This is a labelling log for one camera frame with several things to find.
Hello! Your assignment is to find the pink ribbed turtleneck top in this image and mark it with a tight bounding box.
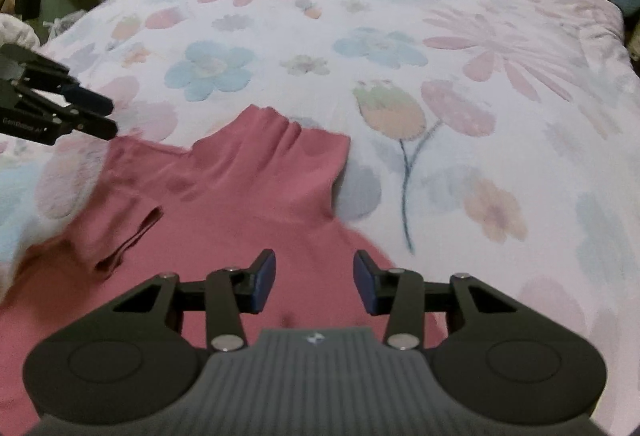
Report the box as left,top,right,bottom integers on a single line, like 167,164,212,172
1,106,416,435

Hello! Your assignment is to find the floral fleece bed blanket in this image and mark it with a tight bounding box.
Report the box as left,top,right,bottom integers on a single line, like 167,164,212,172
1,0,639,435

